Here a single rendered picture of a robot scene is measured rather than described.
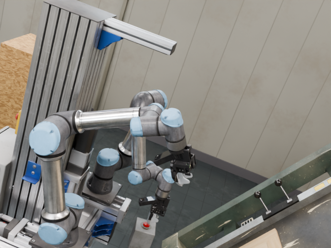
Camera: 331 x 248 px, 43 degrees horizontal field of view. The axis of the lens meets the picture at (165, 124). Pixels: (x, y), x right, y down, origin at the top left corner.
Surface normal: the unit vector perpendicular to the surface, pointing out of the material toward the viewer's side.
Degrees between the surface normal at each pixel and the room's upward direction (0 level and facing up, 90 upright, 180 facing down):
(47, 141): 83
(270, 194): 90
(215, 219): 90
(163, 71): 90
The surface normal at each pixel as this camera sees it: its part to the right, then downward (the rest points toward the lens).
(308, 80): -0.21, 0.34
